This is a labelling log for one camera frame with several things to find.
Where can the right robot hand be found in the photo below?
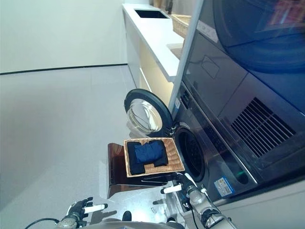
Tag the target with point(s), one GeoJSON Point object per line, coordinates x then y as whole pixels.
{"type": "Point", "coordinates": [183, 183]}

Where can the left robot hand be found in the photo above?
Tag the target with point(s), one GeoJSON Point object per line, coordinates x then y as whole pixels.
{"type": "Point", "coordinates": [76, 208]}

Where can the black garment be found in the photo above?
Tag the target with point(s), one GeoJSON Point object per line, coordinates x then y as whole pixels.
{"type": "Point", "coordinates": [162, 162]}
{"type": "Point", "coordinates": [135, 167]}

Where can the blue garment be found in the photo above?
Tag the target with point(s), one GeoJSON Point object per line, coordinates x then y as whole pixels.
{"type": "Point", "coordinates": [149, 152]}

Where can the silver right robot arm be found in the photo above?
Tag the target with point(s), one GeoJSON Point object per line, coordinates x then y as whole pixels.
{"type": "Point", "coordinates": [209, 212]}

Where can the dark grey washing machine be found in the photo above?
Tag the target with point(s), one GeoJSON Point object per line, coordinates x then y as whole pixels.
{"type": "Point", "coordinates": [214, 152]}

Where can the round glass washing machine door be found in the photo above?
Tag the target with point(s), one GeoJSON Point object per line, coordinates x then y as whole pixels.
{"type": "Point", "coordinates": [147, 114]}

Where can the rectangular wicker laundry basket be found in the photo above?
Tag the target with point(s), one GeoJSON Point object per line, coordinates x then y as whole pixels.
{"type": "Point", "coordinates": [174, 157]}

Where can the blue bordered label sticker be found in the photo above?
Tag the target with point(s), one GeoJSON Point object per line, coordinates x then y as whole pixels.
{"type": "Point", "coordinates": [222, 185]}

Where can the rolled black garment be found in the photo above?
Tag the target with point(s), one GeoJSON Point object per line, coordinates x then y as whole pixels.
{"type": "Point", "coordinates": [135, 167]}

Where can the glossy brown curved stool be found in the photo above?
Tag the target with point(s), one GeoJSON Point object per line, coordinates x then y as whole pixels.
{"type": "Point", "coordinates": [116, 167]}

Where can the silver robot torso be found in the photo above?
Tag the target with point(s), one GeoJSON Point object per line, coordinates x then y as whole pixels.
{"type": "Point", "coordinates": [133, 225]}

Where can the blue white energy label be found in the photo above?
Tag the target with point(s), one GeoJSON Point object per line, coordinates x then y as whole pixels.
{"type": "Point", "coordinates": [176, 105]}

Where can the dark dryer with vent grille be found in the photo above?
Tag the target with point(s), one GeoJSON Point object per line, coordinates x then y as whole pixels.
{"type": "Point", "coordinates": [262, 83]}

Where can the white cabinet side panel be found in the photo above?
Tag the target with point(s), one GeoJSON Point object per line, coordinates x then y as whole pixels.
{"type": "Point", "coordinates": [188, 47]}

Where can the white counter cabinet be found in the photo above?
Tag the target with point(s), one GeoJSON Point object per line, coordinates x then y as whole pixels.
{"type": "Point", "coordinates": [152, 43]}

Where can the small wicker basket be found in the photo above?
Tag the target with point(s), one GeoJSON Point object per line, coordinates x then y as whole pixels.
{"type": "Point", "coordinates": [181, 23]}

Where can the black inset sink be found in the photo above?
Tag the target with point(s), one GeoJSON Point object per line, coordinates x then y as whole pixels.
{"type": "Point", "coordinates": [151, 13]}

